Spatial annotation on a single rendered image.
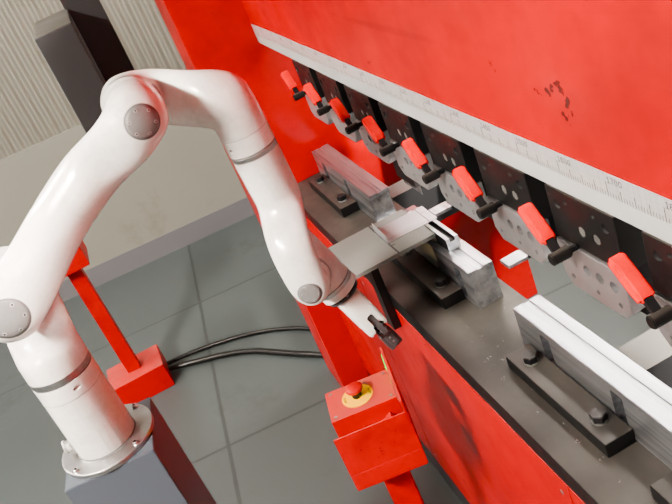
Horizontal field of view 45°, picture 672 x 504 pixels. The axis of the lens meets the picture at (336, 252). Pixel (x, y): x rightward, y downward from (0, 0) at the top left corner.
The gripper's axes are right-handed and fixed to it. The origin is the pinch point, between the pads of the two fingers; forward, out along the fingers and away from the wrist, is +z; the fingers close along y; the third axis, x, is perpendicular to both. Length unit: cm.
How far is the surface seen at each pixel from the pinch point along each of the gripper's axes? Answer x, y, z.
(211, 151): 18, -314, 9
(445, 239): 24.1, -7.8, -2.2
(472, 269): 22.0, 2.6, 1.8
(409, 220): 23.8, -22.8, -4.7
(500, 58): 34, 52, -46
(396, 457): -17.2, 6.2, 16.8
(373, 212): 23, -54, 0
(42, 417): -129, -224, 20
